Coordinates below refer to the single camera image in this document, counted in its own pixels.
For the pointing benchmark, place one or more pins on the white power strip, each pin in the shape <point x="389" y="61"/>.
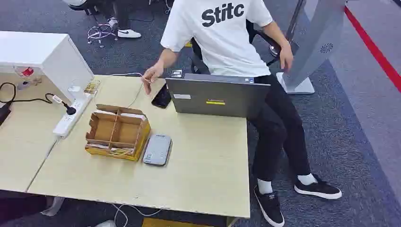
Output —
<point x="70" y="116"/>

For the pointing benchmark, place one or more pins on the small patterned card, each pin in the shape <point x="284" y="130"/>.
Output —
<point x="92" y="86"/>

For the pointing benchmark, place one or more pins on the person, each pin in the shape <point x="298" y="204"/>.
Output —
<point x="120" y="18"/>
<point x="224" y="37"/>

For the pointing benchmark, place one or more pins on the wooden card box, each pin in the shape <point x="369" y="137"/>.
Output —
<point x="118" y="133"/>

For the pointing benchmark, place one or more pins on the red tape strip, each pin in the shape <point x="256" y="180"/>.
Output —
<point x="372" y="48"/>

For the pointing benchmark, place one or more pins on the grey card reader device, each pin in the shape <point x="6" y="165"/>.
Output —
<point x="157" y="149"/>

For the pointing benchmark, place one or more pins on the white cabinet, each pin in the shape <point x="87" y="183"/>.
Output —
<point x="50" y="59"/>

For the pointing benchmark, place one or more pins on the black power adapter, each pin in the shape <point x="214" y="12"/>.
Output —
<point x="4" y="113"/>

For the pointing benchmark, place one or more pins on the grey laptop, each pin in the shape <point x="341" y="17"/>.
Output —
<point x="216" y="97"/>

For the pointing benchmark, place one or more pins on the black smartphone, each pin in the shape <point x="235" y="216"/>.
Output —
<point x="162" y="97"/>

